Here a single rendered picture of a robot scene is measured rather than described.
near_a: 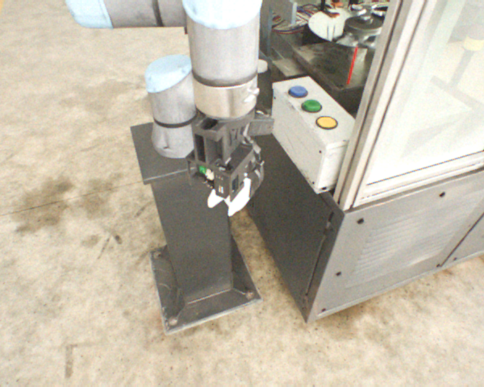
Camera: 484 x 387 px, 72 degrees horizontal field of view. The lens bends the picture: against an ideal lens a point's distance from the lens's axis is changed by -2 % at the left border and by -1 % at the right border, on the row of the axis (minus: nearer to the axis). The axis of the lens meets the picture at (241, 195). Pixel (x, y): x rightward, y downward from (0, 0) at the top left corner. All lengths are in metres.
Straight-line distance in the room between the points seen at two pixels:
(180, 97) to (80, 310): 1.06
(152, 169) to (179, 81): 0.24
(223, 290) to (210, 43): 1.23
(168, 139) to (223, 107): 0.52
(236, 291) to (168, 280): 0.30
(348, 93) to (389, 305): 0.92
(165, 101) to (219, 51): 0.50
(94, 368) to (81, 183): 1.04
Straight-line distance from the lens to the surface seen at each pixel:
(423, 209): 1.09
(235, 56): 0.36
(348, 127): 0.79
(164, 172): 0.89
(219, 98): 0.38
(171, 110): 0.86
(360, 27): 1.15
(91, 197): 1.99
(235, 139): 0.45
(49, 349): 1.59
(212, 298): 1.48
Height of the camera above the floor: 1.34
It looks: 47 degrees down
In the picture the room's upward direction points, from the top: straight up
